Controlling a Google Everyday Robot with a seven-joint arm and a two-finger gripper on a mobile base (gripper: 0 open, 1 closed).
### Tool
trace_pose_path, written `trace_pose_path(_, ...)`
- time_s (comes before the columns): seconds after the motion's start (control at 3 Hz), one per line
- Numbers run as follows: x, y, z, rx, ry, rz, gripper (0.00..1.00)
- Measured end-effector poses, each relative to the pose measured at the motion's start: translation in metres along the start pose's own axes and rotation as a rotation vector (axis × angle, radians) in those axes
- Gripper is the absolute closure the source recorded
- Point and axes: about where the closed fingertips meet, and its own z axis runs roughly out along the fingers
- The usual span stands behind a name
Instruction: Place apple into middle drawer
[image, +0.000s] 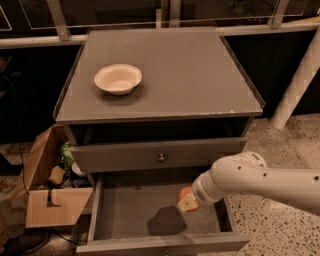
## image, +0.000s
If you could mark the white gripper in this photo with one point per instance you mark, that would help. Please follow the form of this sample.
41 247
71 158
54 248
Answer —
200 191

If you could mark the grey top drawer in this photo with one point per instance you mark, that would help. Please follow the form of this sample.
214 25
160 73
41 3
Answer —
144 155

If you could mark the white cup in box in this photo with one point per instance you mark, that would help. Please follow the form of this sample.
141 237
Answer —
77 171

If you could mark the white slanted pole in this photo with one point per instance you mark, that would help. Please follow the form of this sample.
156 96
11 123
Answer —
303 76

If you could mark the grey drawer cabinet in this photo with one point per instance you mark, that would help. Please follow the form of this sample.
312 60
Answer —
192 88

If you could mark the green item in box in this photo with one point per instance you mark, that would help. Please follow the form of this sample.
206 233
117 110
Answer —
66 155

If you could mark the brown cardboard box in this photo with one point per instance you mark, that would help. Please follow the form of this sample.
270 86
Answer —
49 208

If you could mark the red apple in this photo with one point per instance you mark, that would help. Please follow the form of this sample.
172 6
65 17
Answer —
187 201

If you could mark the grey open middle drawer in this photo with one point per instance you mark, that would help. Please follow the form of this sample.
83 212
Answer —
135 214

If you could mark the white paper bowl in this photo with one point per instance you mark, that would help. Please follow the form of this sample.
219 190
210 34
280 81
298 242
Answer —
118 79

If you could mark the yellow sponge in box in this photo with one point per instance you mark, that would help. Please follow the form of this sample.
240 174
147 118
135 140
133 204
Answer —
56 175

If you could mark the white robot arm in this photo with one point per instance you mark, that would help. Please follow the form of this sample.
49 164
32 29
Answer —
247 173

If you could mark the metal window railing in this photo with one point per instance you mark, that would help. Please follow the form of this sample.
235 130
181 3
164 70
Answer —
36 23

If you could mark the round metal drawer knob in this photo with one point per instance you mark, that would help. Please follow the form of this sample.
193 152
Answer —
161 157

